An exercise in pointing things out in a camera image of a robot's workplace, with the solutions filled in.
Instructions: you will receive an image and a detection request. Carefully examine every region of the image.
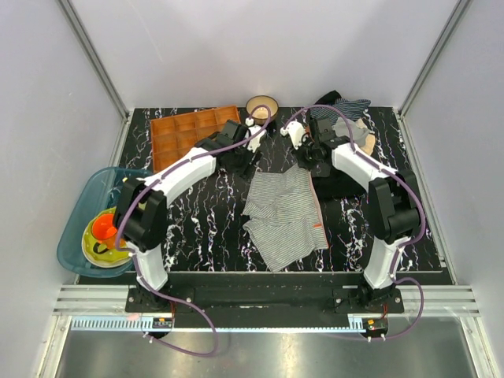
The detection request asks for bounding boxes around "orange cup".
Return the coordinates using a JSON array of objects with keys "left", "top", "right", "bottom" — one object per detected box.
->
[{"left": 91, "top": 213, "right": 117, "bottom": 249}]

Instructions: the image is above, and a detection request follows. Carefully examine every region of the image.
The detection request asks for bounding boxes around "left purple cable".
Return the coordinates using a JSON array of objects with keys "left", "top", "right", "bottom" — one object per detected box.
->
[{"left": 113, "top": 104, "right": 272, "bottom": 358}]

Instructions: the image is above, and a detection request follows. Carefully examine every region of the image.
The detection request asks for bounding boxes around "navy striped garment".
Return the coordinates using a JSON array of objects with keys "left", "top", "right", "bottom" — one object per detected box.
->
[{"left": 310, "top": 98, "right": 371, "bottom": 124}]

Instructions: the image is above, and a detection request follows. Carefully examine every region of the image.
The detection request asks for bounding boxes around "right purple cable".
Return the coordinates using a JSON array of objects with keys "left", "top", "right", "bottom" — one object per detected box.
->
[{"left": 287, "top": 105, "right": 428, "bottom": 342}]

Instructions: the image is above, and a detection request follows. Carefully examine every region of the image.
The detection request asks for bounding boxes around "green dotted plate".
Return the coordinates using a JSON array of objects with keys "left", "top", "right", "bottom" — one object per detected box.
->
[{"left": 81, "top": 207, "right": 131, "bottom": 269}]

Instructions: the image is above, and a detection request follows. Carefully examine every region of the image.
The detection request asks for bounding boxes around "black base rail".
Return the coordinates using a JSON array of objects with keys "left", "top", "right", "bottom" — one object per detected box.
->
[{"left": 125, "top": 272, "right": 405, "bottom": 329}]

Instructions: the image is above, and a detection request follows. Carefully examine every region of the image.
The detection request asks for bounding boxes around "teal plastic bin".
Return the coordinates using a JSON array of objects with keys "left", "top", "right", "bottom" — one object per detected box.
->
[{"left": 57, "top": 167, "right": 152, "bottom": 279}]

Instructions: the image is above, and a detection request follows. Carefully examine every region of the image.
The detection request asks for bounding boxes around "beige ceramic bowl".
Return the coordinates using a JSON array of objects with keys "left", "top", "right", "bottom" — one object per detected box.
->
[{"left": 246, "top": 95, "right": 279, "bottom": 125}]

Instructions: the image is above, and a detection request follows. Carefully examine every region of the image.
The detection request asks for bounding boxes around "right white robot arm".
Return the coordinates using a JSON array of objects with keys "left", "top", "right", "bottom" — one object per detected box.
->
[{"left": 282, "top": 117, "right": 426, "bottom": 313}]

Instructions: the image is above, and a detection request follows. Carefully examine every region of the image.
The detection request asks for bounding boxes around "orange compartment tray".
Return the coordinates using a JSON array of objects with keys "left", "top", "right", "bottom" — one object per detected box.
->
[{"left": 150, "top": 106, "right": 240, "bottom": 173}]

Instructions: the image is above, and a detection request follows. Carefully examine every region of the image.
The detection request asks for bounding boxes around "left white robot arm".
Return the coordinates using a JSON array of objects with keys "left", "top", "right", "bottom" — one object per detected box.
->
[{"left": 113, "top": 120, "right": 266, "bottom": 312}]

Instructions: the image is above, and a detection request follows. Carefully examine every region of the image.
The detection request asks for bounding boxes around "beige garment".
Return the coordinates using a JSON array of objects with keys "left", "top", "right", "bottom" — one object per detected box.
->
[{"left": 360, "top": 133, "right": 376, "bottom": 156}]

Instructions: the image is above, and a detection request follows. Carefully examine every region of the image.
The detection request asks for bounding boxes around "purple cable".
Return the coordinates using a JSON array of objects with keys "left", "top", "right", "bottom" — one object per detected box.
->
[
  {"left": 287, "top": 105, "right": 428, "bottom": 342},
  {"left": 113, "top": 104, "right": 272, "bottom": 358}
]

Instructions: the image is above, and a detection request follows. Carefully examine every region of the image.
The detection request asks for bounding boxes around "grey striped underwear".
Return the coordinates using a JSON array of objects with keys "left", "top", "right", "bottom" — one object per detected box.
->
[{"left": 243, "top": 165, "right": 328, "bottom": 272}]

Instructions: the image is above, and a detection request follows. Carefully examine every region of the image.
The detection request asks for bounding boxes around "grey garment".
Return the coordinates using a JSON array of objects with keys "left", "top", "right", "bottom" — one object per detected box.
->
[{"left": 332, "top": 117, "right": 372, "bottom": 147}]

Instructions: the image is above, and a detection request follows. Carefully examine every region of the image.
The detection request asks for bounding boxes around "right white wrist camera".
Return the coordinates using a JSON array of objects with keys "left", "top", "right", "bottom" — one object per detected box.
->
[{"left": 280, "top": 120, "right": 306, "bottom": 150}]

